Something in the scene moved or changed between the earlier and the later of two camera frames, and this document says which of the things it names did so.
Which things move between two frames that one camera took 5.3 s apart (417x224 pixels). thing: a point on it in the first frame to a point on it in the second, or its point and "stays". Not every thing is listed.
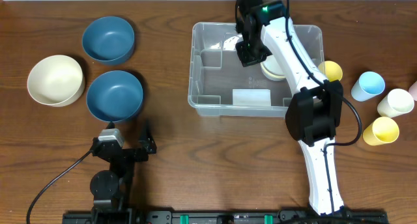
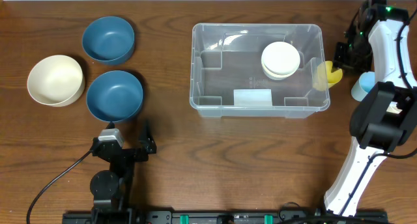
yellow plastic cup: x=331 y=70 stays
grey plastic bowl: x=275 y=77 stays
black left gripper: x=127 y=153 stays
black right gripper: x=253 y=55 to x=341 y=58
